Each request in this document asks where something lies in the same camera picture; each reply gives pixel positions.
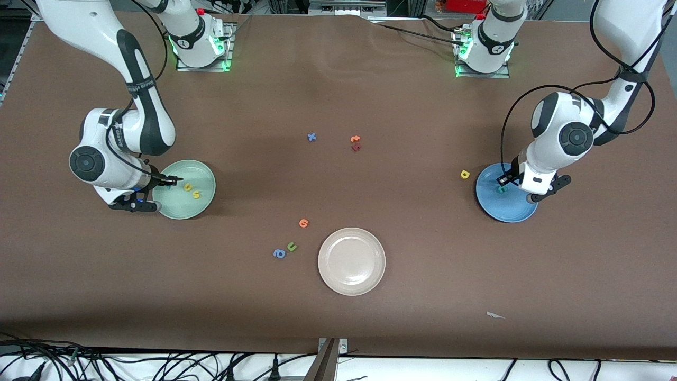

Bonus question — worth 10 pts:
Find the black floor cable loop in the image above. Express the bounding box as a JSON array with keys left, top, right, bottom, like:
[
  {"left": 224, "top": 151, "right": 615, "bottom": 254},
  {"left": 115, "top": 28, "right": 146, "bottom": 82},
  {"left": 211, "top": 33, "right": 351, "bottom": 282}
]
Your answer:
[{"left": 547, "top": 359, "right": 572, "bottom": 381}]

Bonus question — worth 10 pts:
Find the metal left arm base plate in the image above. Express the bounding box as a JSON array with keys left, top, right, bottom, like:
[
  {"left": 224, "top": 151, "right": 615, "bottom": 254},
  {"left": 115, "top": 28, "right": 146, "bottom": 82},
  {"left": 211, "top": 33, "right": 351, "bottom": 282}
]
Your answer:
[{"left": 455, "top": 26, "right": 511, "bottom": 79}]

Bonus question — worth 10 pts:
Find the black base power cable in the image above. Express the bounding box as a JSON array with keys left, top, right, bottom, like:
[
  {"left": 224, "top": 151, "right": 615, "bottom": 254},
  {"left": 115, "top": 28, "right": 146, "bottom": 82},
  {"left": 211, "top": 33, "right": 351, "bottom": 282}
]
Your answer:
[{"left": 370, "top": 15, "right": 469, "bottom": 47}]

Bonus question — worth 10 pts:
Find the beige plate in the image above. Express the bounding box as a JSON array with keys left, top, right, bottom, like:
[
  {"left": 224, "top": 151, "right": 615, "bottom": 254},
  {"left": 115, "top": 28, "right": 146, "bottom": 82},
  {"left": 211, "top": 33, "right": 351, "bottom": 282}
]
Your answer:
[{"left": 317, "top": 227, "right": 387, "bottom": 296}]

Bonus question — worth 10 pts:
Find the red box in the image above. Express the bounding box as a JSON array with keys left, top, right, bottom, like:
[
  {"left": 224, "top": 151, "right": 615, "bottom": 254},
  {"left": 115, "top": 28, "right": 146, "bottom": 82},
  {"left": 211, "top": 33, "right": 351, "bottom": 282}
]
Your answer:
[{"left": 444, "top": 0, "right": 490, "bottom": 14}]

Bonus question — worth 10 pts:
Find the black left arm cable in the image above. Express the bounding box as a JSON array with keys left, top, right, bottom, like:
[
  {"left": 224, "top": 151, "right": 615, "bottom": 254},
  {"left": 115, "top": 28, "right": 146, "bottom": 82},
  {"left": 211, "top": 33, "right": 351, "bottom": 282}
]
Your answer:
[{"left": 500, "top": 0, "right": 677, "bottom": 175}]

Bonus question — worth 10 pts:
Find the light green plate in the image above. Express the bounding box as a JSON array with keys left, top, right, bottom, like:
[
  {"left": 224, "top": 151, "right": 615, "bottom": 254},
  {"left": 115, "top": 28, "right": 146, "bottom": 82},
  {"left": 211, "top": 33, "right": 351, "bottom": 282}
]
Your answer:
[{"left": 152, "top": 159, "right": 217, "bottom": 220}]

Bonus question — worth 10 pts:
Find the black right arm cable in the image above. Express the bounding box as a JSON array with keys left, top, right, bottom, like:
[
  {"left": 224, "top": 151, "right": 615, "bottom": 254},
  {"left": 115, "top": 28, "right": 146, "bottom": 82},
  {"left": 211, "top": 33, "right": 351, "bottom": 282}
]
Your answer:
[{"left": 106, "top": 0, "right": 180, "bottom": 183}]

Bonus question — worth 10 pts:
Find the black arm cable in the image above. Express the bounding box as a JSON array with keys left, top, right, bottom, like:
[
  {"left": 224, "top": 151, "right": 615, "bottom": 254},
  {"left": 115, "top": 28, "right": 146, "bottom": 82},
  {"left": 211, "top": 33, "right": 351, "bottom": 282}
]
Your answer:
[
  {"left": 106, "top": 0, "right": 180, "bottom": 183},
  {"left": 500, "top": 0, "right": 677, "bottom": 175}
]

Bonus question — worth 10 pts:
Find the thick black floor cable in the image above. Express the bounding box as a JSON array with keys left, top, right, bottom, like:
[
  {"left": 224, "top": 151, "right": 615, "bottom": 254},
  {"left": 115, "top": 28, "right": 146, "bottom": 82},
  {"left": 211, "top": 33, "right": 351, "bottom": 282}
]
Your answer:
[{"left": 0, "top": 332, "right": 80, "bottom": 381}]

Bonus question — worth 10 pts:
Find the metal table edge bracket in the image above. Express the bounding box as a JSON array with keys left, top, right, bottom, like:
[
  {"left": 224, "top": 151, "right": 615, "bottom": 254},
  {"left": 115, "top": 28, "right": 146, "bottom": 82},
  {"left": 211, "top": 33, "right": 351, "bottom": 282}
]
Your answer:
[{"left": 304, "top": 338, "right": 350, "bottom": 381}]

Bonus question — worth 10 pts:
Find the grey metal equipment box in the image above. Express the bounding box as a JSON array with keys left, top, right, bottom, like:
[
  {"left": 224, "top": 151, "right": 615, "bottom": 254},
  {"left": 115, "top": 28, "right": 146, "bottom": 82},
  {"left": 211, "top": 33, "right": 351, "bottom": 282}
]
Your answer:
[{"left": 308, "top": 0, "right": 388, "bottom": 17}]

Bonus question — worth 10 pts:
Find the blue plate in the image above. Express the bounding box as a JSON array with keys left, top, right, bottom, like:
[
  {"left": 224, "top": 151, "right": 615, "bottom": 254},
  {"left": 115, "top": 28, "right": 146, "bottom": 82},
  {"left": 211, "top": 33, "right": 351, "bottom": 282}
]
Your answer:
[{"left": 475, "top": 162, "right": 540, "bottom": 223}]

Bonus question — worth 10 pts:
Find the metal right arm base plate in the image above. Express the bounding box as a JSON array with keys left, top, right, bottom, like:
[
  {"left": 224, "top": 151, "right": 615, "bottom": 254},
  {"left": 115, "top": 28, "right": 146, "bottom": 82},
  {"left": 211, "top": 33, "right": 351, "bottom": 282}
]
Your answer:
[{"left": 176, "top": 21, "right": 234, "bottom": 72}]

